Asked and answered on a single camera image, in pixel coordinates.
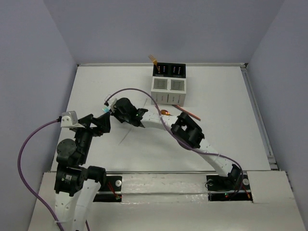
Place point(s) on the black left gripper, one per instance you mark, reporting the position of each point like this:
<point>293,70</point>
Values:
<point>89,123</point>

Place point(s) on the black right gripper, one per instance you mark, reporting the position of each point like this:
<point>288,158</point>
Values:
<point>116,114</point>

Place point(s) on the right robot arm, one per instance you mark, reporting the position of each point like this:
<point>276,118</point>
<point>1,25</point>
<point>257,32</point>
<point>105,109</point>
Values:
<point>189,135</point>

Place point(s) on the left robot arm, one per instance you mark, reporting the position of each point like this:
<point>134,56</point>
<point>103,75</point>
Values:
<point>75,185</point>

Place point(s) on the gold metal spoon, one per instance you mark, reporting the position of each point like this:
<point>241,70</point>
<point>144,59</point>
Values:
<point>165,112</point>

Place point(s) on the white utensil caddy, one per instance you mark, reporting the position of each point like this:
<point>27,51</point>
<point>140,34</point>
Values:
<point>169,90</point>

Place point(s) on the amber plastic fork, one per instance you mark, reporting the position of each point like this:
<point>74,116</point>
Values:
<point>154,61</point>

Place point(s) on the black utensil caddy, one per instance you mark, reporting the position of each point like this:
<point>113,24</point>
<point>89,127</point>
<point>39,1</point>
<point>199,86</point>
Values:
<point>169,70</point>

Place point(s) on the orange red chopstick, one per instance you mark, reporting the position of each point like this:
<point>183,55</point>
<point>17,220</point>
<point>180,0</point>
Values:
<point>185,111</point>

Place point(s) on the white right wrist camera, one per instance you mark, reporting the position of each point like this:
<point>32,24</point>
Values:
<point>108,107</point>

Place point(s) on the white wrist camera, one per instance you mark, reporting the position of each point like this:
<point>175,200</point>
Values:
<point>108,107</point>
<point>69,119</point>

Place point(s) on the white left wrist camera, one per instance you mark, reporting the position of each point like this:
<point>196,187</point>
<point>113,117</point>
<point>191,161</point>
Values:
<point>69,119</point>

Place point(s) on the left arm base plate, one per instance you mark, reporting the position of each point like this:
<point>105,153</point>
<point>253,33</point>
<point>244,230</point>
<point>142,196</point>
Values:
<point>111,191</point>

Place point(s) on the aluminium table rail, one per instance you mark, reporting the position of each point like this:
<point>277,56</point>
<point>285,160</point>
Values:
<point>262,130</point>

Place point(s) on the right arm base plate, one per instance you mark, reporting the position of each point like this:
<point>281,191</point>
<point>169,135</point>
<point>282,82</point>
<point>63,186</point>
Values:
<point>219,189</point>

